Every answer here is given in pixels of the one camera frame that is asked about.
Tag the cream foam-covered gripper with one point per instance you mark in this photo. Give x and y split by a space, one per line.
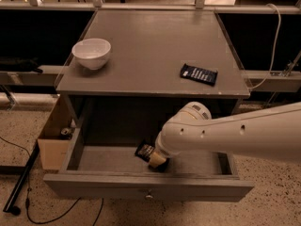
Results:
163 150

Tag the brown rxbar chocolate wrapper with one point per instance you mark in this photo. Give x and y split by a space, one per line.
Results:
144 151

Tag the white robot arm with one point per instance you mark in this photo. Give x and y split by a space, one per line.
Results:
273 133

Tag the open grey top drawer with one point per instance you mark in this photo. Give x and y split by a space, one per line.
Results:
114 172

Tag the dark blue snack bar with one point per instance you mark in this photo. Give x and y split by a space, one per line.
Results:
198 74

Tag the metal can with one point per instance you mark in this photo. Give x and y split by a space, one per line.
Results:
66 133

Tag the grey wooden cabinet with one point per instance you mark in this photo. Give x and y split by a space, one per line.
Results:
140 87

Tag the cardboard box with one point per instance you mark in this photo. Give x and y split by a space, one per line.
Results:
53 147

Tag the white ceramic bowl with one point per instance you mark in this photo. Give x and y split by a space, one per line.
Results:
92 53

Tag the black metal floor bar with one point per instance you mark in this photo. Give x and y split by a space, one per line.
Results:
23 173

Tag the black bag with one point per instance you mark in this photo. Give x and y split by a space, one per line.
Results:
16 64

